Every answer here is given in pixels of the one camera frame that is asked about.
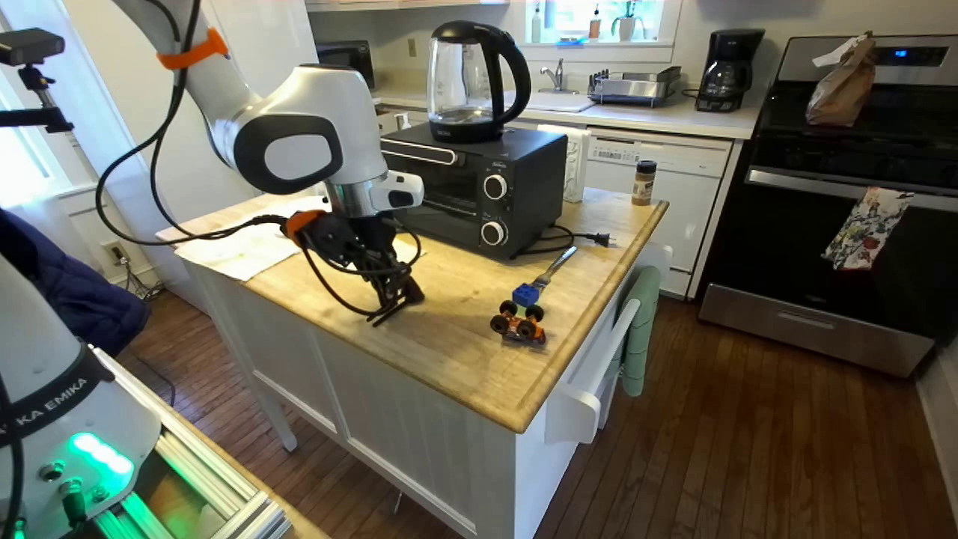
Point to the stainless black kitchen range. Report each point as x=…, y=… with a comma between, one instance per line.
x=840, y=228

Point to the black coffee maker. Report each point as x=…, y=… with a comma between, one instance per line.
x=728, y=69

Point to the white cloth sheet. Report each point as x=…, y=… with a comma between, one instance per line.
x=228, y=256

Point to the black toaster oven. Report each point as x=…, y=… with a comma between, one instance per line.
x=499, y=190

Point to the brown paper bag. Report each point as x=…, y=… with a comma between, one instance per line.
x=840, y=90

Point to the white towel bar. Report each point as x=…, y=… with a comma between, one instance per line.
x=593, y=378

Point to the floral dish towel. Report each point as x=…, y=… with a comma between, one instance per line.
x=863, y=228

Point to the white bottle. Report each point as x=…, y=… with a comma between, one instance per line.
x=538, y=24

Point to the wall outlet with plug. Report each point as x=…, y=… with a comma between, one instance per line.
x=116, y=253

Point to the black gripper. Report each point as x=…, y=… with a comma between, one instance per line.
x=354, y=243

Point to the white wooden-top kitchen island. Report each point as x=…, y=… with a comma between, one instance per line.
x=450, y=339

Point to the dark blue jacket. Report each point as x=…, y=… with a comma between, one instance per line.
x=71, y=289

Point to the aluminium robot stand frame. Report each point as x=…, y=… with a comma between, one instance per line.
x=200, y=479

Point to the green hanging towel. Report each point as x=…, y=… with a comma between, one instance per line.
x=641, y=330

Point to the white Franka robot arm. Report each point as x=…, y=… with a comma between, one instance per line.
x=300, y=129

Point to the white dishwasher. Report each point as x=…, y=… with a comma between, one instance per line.
x=670, y=190

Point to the chrome sink faucet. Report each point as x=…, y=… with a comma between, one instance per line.
x=554, y=75

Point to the spice jar with black lid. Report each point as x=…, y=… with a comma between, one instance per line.
x=646, y=185

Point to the orange black toy car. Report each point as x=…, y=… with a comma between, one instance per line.
x=518, y=321

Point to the black microwave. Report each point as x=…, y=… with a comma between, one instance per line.
x=348, y=54

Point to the glass electric kettle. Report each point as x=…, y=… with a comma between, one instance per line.
x=468, y=78

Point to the black camera on tripod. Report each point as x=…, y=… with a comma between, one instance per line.
x=32, y=50

